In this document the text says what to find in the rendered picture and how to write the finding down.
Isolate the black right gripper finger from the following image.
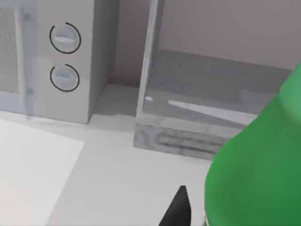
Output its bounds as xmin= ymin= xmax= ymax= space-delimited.
xmin=158 ymin=185 xmax=192 ymax=226

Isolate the green bottle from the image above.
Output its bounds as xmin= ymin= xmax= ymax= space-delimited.
xmin=204 ymin=61 xmax=301 ymax=226

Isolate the grey cabinet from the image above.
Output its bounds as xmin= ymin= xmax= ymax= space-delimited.
xmin=133 ymin=0 xmax=301 ymax=161

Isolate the pale round microwave knob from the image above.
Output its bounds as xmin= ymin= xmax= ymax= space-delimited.
xmin=53 ymin=65 xmax=77 ymax=89
xmin=53 ymin=25 xmax=79 ymax=51

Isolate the pale microwave oven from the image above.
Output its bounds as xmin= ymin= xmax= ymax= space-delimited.
xmin=0 ymin=0 xmax=120 ymax=125

